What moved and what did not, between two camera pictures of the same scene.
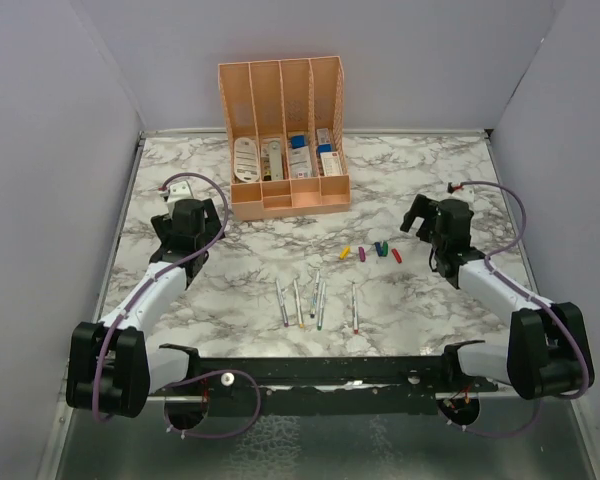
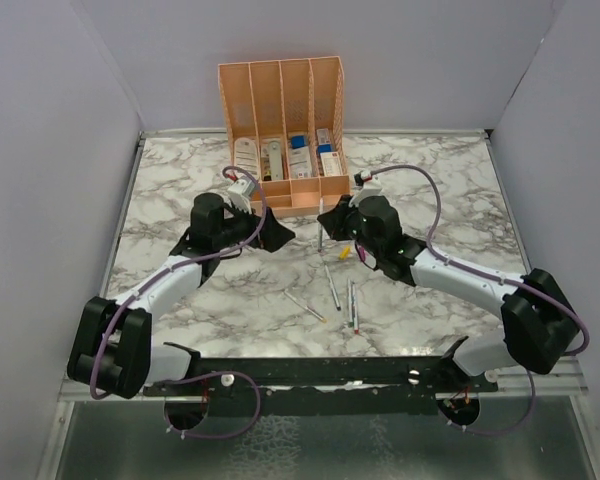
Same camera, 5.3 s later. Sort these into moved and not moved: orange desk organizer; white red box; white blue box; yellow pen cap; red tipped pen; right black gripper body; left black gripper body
Moved: left black gripper body; right black gripper body
Not moved: white red box; orange desk organizer; white blue box; yellow pen cap; red tipped pen
